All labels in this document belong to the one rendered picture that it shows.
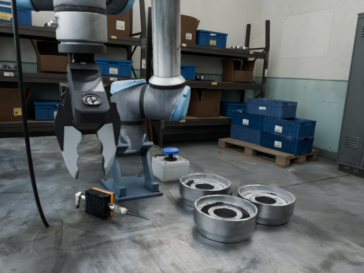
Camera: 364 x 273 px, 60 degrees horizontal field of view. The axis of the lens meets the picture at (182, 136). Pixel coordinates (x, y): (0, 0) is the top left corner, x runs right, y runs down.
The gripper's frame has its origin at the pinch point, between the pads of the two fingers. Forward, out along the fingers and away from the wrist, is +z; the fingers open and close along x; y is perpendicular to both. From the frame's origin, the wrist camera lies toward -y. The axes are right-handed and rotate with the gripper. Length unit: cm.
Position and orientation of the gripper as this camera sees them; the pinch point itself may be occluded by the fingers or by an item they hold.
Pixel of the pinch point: (91, 170)
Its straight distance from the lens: 53.9
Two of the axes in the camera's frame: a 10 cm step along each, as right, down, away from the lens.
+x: -9.1, 0.8, -4.1
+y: -4.1, -2.4, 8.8
